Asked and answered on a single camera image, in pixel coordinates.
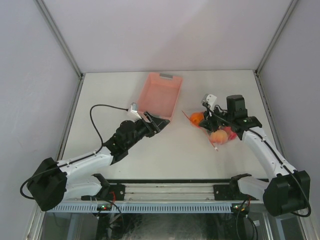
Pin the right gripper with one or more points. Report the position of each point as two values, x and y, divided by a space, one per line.
206 123

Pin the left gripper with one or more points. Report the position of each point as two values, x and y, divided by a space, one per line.
159 123

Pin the fake orange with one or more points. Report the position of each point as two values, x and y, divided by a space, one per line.
196 118

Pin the clear zip top bag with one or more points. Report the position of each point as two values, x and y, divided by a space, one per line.
207 133

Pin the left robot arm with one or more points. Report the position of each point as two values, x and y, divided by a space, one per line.
56 181

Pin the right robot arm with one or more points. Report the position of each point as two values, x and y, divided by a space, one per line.
287 189

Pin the fake peach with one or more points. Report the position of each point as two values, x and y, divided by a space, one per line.
218 137

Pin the fake red fruit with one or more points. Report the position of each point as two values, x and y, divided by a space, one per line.
230 134

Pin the pink plastic basket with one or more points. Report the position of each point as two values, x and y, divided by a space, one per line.
160 94

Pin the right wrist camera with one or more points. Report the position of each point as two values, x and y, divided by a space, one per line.
209 101

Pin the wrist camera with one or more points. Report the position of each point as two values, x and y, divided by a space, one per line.
132 111
209 101

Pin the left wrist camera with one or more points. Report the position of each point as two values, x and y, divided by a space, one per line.
132 111

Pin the aluminium front rail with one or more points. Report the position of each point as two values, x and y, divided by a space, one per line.
155 191

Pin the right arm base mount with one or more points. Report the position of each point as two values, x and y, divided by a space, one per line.
223 192

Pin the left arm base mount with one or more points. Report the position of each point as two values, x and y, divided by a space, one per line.
113 192

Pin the left aluminium corner post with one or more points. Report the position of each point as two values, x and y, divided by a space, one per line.
51 23

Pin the aluminium corner post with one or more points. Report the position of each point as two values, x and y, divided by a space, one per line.
277 34
51 23

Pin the slotted cable duct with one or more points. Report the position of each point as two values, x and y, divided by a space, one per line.
145 208

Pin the right aluminium corner post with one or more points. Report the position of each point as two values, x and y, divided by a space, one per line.
277 34

